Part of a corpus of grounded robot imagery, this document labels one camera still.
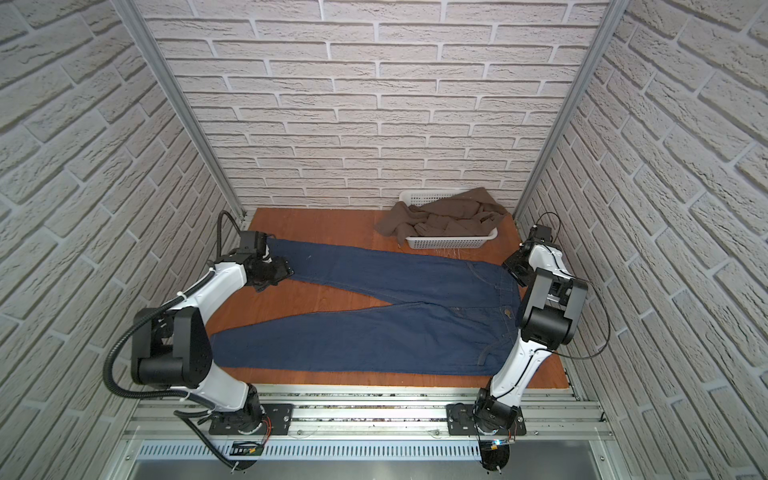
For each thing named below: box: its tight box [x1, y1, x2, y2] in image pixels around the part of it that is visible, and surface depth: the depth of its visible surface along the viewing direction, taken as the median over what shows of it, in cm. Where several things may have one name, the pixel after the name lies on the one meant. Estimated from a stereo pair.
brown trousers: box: [376, 187, 509, 245], surface depth 112 cm
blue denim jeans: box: [210, 238, 522, 377], surface depth 91 cm
